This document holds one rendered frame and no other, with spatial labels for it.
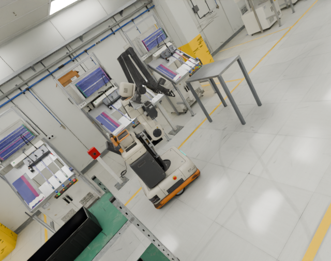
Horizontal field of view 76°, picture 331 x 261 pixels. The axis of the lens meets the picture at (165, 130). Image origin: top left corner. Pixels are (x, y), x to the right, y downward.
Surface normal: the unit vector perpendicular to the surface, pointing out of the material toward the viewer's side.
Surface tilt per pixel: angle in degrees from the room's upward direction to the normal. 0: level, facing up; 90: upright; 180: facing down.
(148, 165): 90
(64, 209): 90
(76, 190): 90
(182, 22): 90
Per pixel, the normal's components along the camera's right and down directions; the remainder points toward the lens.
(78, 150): 0.51, 0.07
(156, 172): 0.32, 0.24
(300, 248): -0.54, -0.75
